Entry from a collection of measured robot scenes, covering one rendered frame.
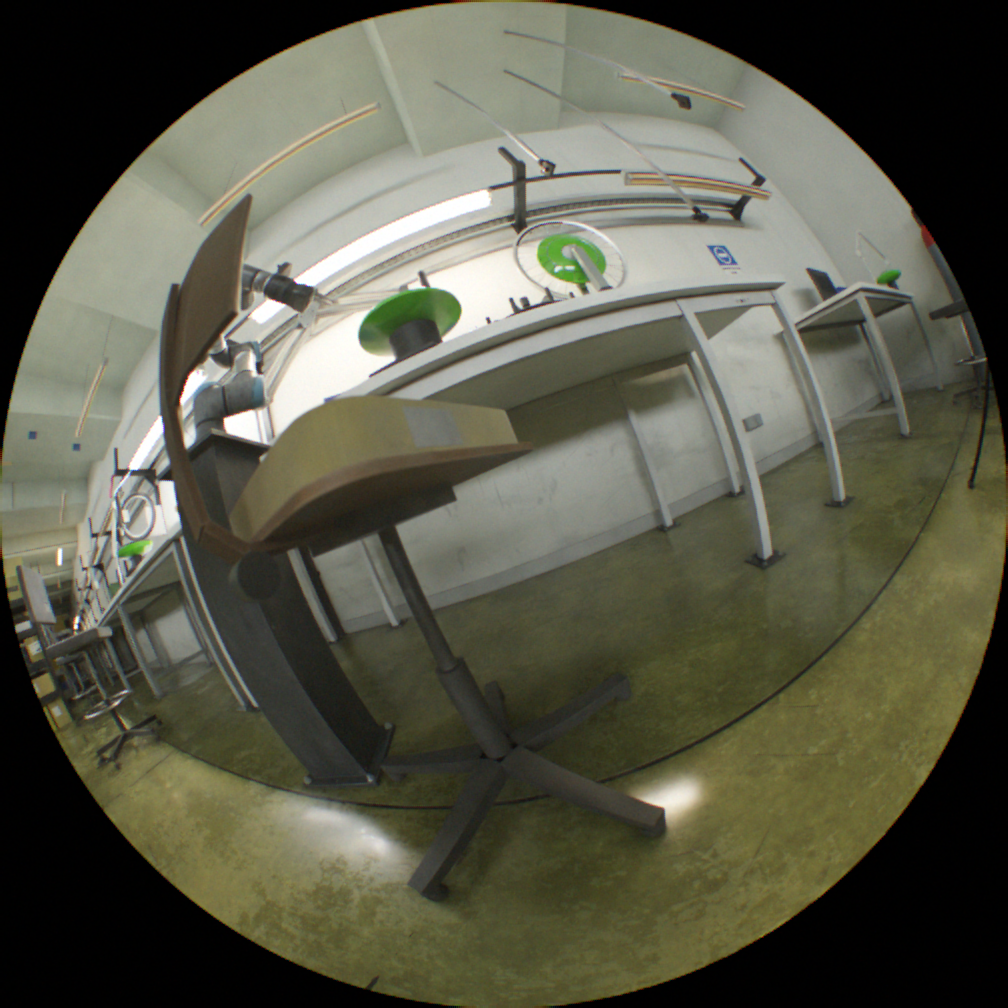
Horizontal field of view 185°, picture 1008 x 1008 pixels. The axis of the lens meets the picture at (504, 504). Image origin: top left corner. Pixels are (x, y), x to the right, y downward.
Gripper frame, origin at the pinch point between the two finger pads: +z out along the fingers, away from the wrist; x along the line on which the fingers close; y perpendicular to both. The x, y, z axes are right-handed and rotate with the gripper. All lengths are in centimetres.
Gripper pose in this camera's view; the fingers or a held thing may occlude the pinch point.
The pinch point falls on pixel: (332, 303)
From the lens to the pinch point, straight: 92.5
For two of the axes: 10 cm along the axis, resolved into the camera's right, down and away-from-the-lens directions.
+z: 7.6, 2.9, 5.8
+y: -0.9, 9.3, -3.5
